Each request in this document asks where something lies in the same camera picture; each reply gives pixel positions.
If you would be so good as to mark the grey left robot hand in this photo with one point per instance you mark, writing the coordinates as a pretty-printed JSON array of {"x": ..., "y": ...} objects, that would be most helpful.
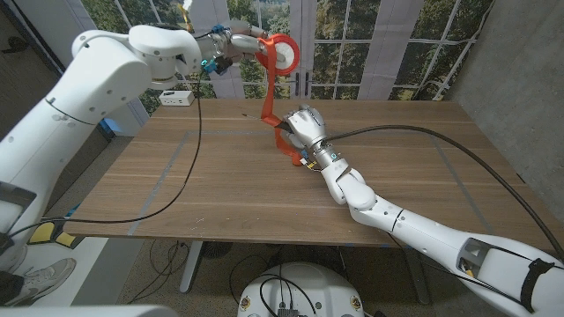
[{"x": 240, "y": 42}]

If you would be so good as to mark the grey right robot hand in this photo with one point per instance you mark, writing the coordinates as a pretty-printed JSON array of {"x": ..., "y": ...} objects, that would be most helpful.
[{"x": 308, "y": 127}]

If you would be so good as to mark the orange satin ribbon roll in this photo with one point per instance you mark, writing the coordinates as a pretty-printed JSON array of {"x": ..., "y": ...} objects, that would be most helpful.
[{"x": 269, "y": 88}]

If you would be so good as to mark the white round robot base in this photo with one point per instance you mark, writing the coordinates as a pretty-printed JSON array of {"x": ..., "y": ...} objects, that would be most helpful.
[{"x": 317, "y": 290}]

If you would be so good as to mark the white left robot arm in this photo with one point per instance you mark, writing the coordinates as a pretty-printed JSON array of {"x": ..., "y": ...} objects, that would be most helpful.
[{"x": 101, "y": 79}]

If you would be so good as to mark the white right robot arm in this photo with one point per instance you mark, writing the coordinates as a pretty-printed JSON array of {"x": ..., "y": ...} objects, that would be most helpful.
[{"x": 361, "y": 198}]

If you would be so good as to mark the white power strip box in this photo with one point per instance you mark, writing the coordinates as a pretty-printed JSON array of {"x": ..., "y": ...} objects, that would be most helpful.
[{"x": 178, "y": 98}]

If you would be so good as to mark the printed window forest backdrop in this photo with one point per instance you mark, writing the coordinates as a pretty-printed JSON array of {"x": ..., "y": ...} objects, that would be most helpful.
[{"x": 374, "y": 44}]

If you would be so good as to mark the black round floor object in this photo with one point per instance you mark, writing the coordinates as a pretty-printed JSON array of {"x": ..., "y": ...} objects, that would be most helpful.
[{"x": 217, "y": 249}]

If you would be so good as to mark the blue tape patch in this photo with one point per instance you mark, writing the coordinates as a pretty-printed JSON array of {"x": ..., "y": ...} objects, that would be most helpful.
[{"x": 109, "y": 126}]

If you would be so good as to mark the grey metal table leg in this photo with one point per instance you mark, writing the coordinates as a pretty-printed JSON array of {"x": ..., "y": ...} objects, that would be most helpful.
[
  {"x": 418, "y": 282},
  {"x": 191, "y": 268}
]

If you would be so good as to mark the black connector box on base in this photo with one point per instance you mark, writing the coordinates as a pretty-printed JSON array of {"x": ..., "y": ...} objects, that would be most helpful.
[{"x": 287, "y": 313}]

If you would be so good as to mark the dark wooden door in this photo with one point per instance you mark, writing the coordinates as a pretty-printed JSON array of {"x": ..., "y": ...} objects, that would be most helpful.
[{"x": 22, "y": 88}]

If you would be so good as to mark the yellow black foot pedal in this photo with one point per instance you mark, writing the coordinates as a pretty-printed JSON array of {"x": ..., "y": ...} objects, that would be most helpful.
[{"x": 44, "y": 232}]

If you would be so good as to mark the grey white sneaker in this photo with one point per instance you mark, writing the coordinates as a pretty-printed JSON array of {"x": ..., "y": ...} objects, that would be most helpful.
[{"x": 44, "y": 275}]

